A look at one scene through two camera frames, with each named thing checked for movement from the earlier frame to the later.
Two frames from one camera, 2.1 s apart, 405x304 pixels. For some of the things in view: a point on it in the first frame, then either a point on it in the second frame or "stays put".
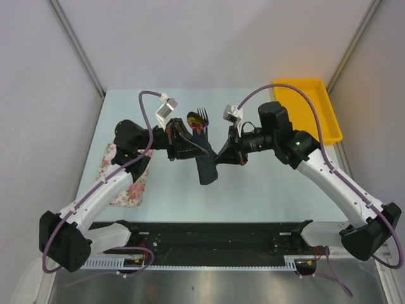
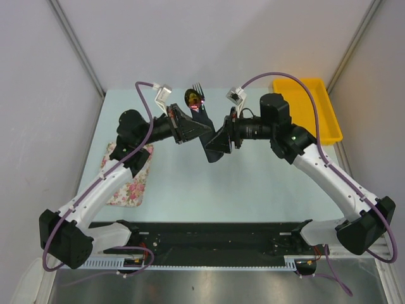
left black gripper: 180,143 -> 183,127
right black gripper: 231,153 -> 221,141
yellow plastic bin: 300,112 stays put
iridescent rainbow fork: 204,116 -> 199,90
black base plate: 218,244 stays put
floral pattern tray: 133,196 stays put
